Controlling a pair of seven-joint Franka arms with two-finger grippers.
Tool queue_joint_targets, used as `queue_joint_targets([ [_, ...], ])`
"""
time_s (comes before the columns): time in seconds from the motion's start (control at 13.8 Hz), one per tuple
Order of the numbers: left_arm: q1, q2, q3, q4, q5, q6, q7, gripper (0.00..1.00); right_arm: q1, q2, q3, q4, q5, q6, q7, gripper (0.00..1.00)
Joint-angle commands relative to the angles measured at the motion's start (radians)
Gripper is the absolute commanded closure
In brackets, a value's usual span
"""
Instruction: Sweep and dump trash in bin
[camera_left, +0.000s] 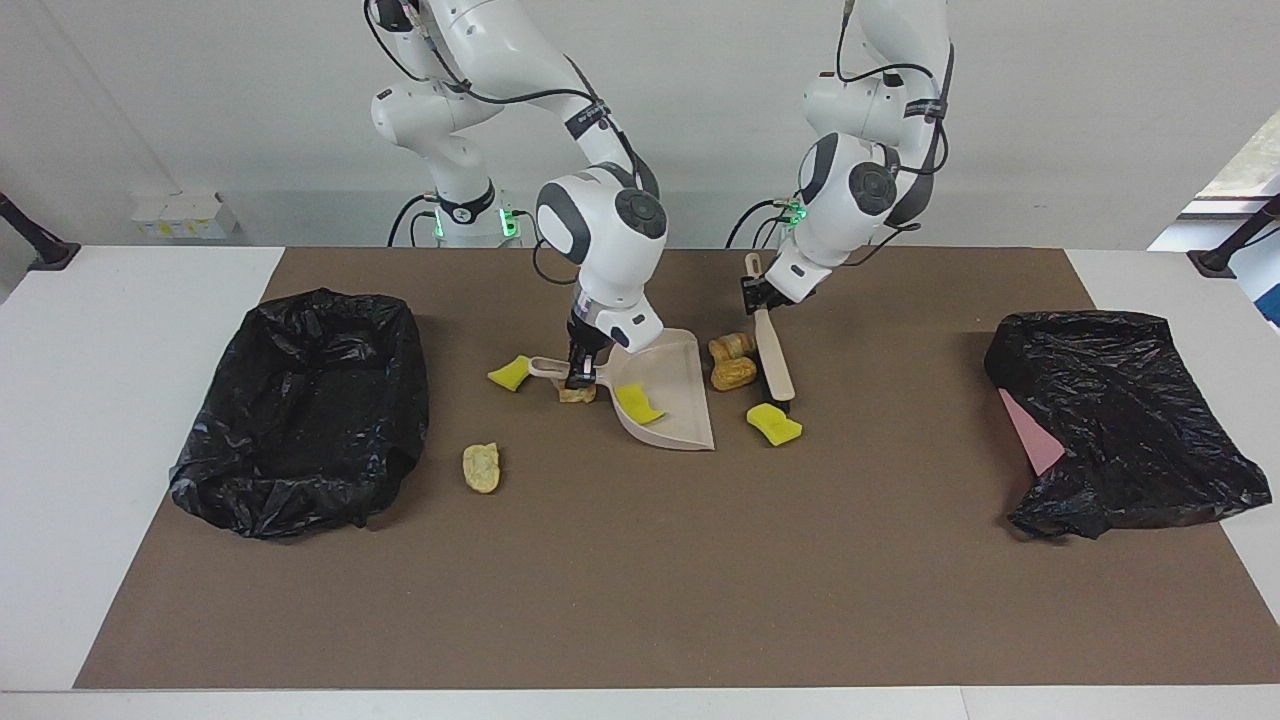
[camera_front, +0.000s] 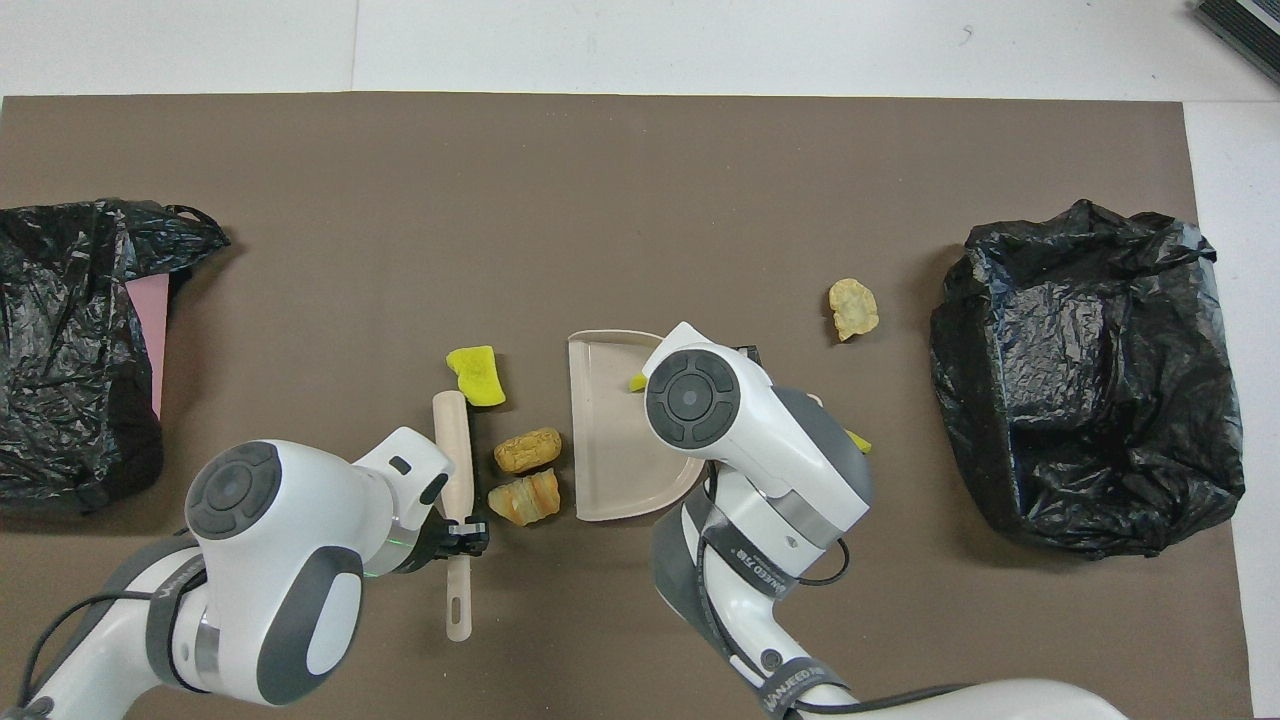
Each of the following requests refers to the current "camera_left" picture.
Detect beige plastic dustpan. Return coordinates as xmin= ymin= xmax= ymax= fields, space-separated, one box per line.
xmin=528 ymin=328 xmax=717 ymax=453

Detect brown table mat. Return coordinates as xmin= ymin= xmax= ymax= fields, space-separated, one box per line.
xmin=73 ymin=247 xmax=1280 ymax=691

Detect beige hand brush black bristles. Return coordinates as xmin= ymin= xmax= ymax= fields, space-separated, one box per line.
xmin=745 ymin=252 xmax=801 ymax=416

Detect black stand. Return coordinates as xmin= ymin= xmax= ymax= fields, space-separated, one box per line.
xmin=1187 ymin=195 xmax=1280 ymax=279
xmin=0 ymin=190 xmax=81 ymax=273

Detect black base cable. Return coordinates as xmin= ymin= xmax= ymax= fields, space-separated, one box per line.
xmin=388 ymin=193 xmax=441 ymax=249
xmin=725 ymin=197 xmax=801 ymax=249

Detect pink bin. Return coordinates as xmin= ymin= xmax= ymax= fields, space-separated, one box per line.
xmin=998 ymin=388 xmax=1067 ymax=476

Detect white wall box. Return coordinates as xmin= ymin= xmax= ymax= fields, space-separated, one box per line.
xmin=130 ymin=192 xmax=239 ymax=241

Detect pale yellow bread piece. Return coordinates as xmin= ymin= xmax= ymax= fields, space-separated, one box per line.
xmin=463 ymin=442 xmax=502 ymax=495

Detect black trash bag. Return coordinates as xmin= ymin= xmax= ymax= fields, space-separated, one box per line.
xmin=984 ymin=310 xmax=1273 ymax=541

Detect black trash bag bin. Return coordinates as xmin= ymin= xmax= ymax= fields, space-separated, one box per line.
xmin=168 ymin=288 xmax=431 ymax=541

